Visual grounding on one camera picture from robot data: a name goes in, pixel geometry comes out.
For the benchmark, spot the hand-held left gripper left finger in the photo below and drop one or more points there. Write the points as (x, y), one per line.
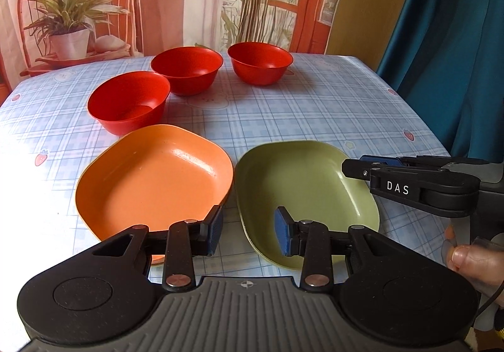
(214, 229)

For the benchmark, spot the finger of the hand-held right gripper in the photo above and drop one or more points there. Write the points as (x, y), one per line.
(393, 162)
(429, 190)

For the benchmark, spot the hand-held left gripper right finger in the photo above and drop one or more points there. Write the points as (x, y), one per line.
(281, 232)

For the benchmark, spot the green plate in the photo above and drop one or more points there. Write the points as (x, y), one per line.
(307, 182)

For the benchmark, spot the orange plate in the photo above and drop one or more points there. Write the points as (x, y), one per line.
(157, 175)

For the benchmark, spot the red bowl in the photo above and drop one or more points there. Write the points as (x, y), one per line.
(126, 104)
(260, 60)
(185, 68)

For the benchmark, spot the person's right hand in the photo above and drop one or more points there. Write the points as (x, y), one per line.
(478, 263)

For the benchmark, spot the blue curtain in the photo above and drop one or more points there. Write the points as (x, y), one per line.
(453, 41)

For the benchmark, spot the yellow wooden panel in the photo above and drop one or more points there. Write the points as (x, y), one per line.
(366, 1)

